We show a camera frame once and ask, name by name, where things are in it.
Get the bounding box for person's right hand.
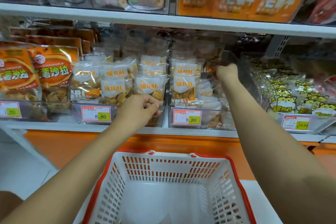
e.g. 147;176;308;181
215;63;240;90

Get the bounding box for person's left hand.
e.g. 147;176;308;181
113;93;163;134

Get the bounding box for row of clear snacks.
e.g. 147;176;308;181
197;77;234;128

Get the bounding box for white red-rimmed shopping basket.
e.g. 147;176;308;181
81;149;258;224

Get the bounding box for white snack shelf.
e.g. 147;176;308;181
0;0;336;143

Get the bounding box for person's right forearm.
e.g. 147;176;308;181
225;79;336;224

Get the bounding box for person's left forearm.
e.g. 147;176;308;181
0;121;138;224

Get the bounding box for yellow hamster snack packets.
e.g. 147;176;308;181
249;58;336;118

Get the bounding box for orange shelf base panel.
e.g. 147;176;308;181
23;129;336;181

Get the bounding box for white yellow price tag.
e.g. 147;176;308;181
0;100;23;119
172;108;202;126
281;114;312;131
80;105;112;123

